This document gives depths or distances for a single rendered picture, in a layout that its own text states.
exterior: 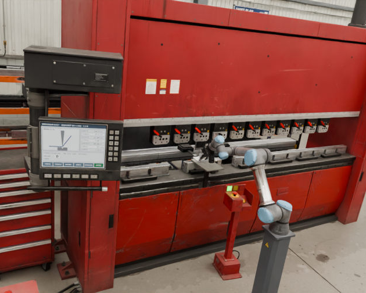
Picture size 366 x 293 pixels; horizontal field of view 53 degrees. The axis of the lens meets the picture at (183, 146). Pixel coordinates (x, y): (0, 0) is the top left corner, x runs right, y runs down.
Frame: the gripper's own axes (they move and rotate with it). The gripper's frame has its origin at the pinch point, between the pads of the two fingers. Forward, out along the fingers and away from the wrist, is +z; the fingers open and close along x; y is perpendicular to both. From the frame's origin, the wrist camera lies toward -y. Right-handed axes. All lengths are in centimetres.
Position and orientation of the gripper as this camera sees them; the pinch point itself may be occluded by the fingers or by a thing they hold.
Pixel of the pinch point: (202, 160)
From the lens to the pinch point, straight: 330.3
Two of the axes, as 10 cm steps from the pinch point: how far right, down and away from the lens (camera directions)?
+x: -8.6, 0.7, -5.0
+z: -4.1, 4.9, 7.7
